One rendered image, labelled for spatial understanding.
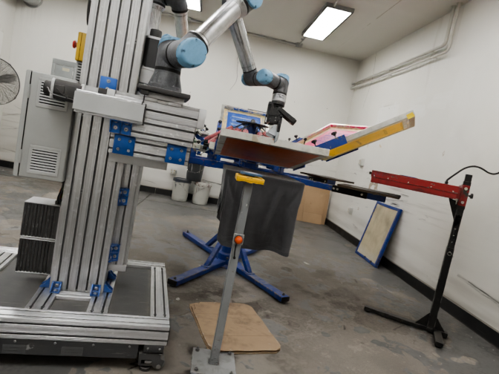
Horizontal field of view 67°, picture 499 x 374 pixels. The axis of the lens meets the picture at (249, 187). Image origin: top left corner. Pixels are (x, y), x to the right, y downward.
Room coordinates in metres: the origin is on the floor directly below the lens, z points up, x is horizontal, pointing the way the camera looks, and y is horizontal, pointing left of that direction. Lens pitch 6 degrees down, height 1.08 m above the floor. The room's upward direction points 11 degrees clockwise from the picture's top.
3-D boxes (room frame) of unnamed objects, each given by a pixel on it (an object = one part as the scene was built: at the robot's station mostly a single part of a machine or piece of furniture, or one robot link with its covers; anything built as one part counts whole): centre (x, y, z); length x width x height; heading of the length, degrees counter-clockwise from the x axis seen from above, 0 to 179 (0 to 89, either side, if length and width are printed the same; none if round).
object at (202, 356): (1.77, 0.01, 0.48); 0.22 x 0.22 x 0.96; 7
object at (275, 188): (2.05, -0.08, 0.74); 0.45 x 0.03 x 0.43; 97
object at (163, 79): (1.72, 0.46, 1.31); 0.15 x 0.15 x 0.10
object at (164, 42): (1.71, 0.46, 1.42); 0.13 x 0.12 x 0.14; 43
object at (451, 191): (2.83, -1.22, 1.06); 0.61 x 0.46 x 0.12; 67
